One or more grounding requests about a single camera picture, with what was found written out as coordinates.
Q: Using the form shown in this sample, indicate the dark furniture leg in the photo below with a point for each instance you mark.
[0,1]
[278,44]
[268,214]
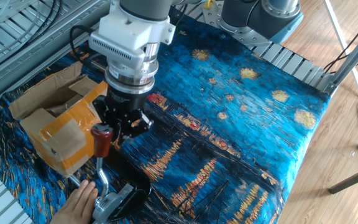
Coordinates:
[353,179]

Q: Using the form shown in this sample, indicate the grey aluminium frame post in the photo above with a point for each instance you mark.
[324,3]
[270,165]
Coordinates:
[353,59]

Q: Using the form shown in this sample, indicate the white slanted pole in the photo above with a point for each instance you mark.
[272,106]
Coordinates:
[342,40]

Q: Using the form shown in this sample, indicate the taped cardboard box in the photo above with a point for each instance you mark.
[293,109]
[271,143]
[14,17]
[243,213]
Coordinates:
[61,140]

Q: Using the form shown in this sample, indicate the white wrist housing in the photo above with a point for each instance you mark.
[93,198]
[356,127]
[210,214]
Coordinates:
[129,34]

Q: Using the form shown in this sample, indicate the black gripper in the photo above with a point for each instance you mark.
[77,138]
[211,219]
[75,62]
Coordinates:
[123,102]

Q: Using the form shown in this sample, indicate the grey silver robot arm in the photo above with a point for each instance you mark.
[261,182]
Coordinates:
[148,7]

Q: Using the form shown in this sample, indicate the yellow plastic piece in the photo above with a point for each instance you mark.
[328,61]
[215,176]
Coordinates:
[209,3]

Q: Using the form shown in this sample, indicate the silver mounting plate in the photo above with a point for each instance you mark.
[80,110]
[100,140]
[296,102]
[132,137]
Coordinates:
[5,9]

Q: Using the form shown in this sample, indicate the person hand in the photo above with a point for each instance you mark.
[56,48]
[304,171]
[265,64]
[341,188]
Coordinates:
[76,208]

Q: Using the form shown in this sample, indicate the silver threaded rod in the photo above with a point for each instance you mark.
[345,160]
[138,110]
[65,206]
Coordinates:
[75,180]

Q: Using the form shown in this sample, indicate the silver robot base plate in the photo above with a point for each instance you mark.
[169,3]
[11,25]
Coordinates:
[247,35]

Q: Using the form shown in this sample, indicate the grey aluminium table rail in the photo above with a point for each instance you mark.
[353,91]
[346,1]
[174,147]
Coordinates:
[26,59]

